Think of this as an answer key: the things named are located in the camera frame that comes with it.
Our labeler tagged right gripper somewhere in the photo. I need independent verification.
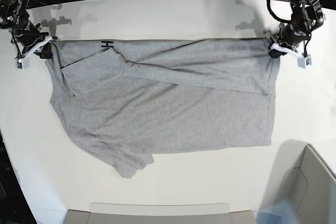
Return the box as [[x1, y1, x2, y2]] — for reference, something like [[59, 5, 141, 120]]
[[11, 25, 55, 59]]

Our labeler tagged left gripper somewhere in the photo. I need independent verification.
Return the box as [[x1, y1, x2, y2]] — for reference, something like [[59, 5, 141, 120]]
[[266, 23, 311, 58]]

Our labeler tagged grey T-shirt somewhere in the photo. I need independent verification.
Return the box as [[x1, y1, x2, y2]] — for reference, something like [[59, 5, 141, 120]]
[[46, 38, 280, 178]]

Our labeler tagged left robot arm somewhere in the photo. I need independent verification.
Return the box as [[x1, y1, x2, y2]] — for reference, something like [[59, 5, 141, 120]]
[[266, 0, 325, 58]]

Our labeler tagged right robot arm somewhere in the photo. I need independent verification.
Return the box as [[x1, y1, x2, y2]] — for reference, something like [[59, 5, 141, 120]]
[[1, 0, 55, 60]]

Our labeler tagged grey bin at right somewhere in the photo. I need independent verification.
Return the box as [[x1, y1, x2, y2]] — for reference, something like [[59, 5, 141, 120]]
[[275, 145, 335, 223]]

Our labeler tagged grey bin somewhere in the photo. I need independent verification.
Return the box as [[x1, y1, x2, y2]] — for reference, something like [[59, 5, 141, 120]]
[[275, 145, 335, 223], [63, 202, 256, 223]]

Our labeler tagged blue cloth in corner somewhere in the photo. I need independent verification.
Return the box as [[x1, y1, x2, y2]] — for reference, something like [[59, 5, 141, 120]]
[[253, 200, 300, 224]]

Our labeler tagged grey bin at bottom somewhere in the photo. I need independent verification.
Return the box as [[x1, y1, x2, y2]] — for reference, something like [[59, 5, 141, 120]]
[[63, 202, 256, 223]]

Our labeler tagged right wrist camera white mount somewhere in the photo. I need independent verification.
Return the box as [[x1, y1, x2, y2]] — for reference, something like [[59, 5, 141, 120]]
[[16, 35, 56, 69]]

